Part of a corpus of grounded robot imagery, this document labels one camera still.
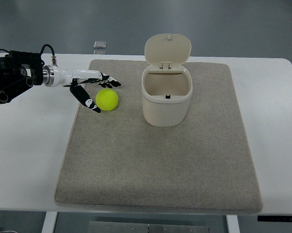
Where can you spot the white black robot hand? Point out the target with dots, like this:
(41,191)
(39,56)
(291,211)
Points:
(74,79)

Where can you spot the yellow tennis ball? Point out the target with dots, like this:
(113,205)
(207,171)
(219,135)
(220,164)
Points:
(107,99)

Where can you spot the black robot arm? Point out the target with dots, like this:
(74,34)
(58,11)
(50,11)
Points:
(20,71)

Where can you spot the silver floor socket plate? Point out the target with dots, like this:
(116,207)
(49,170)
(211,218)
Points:
(100,44)

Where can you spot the grey felt mat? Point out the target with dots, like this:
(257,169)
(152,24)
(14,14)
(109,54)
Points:
(117,160)

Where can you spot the beige lidded plastic bin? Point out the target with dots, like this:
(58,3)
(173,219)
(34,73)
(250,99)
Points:
(166,84)

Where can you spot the white table leg left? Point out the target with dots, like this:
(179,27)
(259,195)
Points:
(49,222)

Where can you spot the white table leg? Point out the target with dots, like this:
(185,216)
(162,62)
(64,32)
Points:
(232,224)
(49,222)

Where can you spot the white table leg right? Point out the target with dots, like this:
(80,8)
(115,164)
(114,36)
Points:
(232,224)

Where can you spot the black desk control panel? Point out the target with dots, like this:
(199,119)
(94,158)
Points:
(263,218)

